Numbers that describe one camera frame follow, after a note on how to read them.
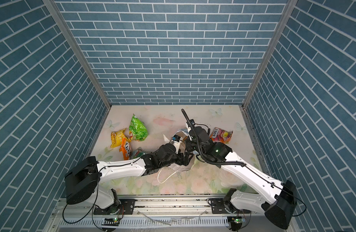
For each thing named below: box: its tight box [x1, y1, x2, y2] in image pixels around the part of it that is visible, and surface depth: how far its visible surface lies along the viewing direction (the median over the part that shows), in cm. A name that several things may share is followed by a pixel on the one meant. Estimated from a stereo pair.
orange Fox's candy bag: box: [118, 137, 132, 161], surface depth 86 cm
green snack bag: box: [128, 113, 149, 142], surface depth 96 cm
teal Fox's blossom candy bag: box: [130, 146, 146, 160], surface depth 90 cm
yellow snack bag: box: [110, 127, 132, 149], surface depth 98 cm
